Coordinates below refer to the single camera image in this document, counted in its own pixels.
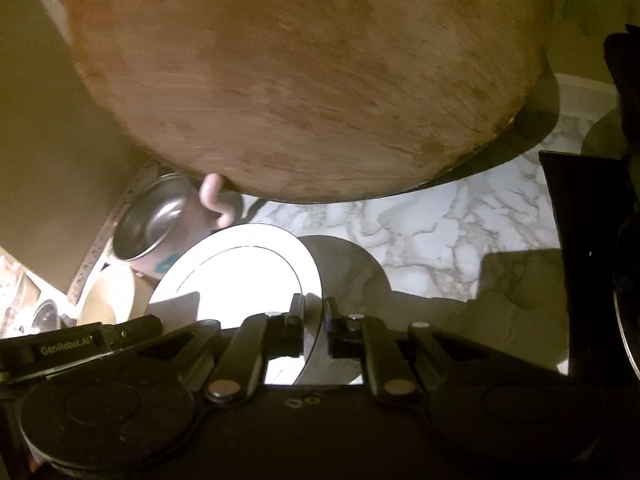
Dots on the perforated metal strip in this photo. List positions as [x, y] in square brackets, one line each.
[102, 235]

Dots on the round wooden cutting board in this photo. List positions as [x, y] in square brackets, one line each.
[310, 75]

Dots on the beige small plate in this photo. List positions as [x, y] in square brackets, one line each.
[107, 295]

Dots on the black angular box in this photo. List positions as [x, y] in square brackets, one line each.
[575, 260]

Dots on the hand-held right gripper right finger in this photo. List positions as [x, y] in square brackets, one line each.
[331, 327]

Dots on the white plate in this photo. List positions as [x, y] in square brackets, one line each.
[240, 280]

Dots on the stainless steel bowl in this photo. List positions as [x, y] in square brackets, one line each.
[160, 230]

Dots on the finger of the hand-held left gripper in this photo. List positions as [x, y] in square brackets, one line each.
[132, 335]

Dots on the glass jar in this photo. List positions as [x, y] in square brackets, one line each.
[46, 316]

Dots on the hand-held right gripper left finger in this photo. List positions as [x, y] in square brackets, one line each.
[296, 327]

